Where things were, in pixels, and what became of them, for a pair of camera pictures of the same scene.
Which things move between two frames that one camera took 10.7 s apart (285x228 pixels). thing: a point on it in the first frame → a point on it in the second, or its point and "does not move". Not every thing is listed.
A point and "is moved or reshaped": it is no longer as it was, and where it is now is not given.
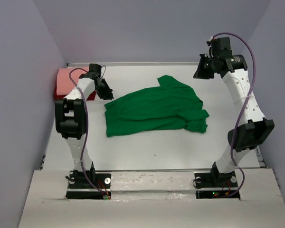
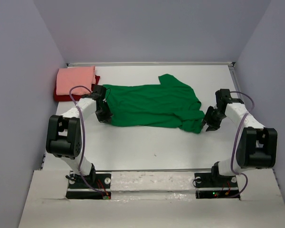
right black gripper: x=200 y=73 → x=214 y=126
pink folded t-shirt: x=64 y=85 does not move
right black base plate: x=215 y=180 does not move
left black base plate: x=79 y=180 does not move
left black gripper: x=108 y=94 → x=107 y=116
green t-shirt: x=173 y=105 is moved or reshaped
